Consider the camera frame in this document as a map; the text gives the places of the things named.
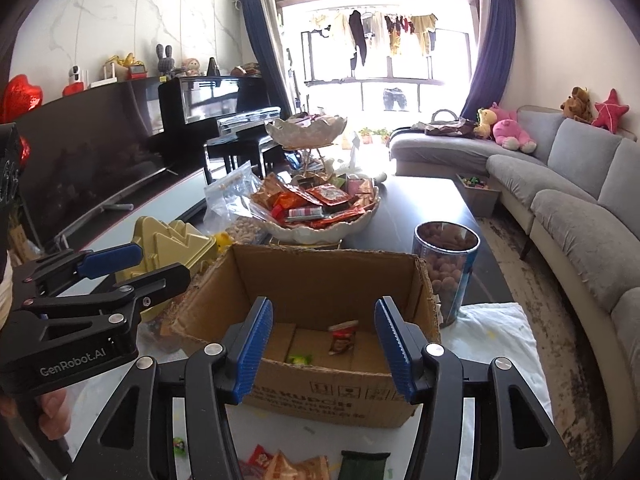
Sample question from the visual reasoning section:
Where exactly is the person's left hand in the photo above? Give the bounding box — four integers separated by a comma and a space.
0, 388, 72, 443

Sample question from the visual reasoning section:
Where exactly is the yellow lid candy jar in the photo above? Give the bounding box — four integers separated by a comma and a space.
115, 216, 220, 323

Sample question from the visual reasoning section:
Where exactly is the black television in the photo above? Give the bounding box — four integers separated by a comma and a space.
16, 78, 165, 247

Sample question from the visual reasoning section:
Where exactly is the small red snack packet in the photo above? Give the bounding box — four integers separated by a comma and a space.
239, 445, 273, 480

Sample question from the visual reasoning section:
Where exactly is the clear zip bag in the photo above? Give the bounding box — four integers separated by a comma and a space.
203, 162, 267, 245

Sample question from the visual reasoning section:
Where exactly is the red heart balloon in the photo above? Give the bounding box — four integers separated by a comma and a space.
1, 74, 43, 124
20, 136, 30, 171

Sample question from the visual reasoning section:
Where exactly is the white patterned table cloth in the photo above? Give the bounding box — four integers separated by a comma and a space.
64, 301, 554, 480

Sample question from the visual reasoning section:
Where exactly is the dark green snack bar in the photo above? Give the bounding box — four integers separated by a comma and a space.
338, 451, 390, 480

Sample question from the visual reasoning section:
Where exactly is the beige biscuit packet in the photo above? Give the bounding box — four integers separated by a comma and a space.
264, 451, 331, 480

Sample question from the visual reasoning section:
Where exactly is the white tiered snack bowl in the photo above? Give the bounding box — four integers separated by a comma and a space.
248, 115, 381, 246

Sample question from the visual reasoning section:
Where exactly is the brown cardboard box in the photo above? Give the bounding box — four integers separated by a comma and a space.
168, 245, 440, 428

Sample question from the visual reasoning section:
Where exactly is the black upright piano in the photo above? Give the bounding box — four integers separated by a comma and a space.
158, 76, 281, 182

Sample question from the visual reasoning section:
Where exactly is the red snack inside box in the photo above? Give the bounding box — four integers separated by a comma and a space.
328, 320, 359, 356

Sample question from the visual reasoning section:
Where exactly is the clear blue nut canister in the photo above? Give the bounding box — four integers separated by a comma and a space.
412, 221, 480, 327

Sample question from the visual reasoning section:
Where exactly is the grey bunny figure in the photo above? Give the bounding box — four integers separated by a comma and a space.
155, 44, 176, 78

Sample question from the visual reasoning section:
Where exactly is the grey storage bin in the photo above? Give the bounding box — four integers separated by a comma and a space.
456, 174, 500, 218

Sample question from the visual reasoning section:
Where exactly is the grey sectional sofa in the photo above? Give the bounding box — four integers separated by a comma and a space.
388, 105, 640, 380

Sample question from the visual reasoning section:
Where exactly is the left blue curtain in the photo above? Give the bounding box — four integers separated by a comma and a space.
239, 0, 293, 119

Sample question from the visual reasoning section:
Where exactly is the blue curtain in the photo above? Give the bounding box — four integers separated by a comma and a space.
239, 0, 293, 119
461, 0, 516, 120

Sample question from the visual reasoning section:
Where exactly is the pink plush toy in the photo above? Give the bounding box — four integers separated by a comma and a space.
490, 102, 537, 155

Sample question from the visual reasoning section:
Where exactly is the yellow plush toy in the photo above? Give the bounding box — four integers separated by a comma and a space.
473, 108, 498, 140

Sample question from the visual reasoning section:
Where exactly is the brown teddy bear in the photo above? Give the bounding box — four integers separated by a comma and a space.
561, 87, 592, 124

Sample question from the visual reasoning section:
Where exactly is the pink star pillow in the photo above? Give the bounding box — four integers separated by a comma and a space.
591, 89, 629, 134

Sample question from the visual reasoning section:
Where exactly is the right blue curtain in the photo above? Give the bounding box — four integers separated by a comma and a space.
461, 0, 516, 120

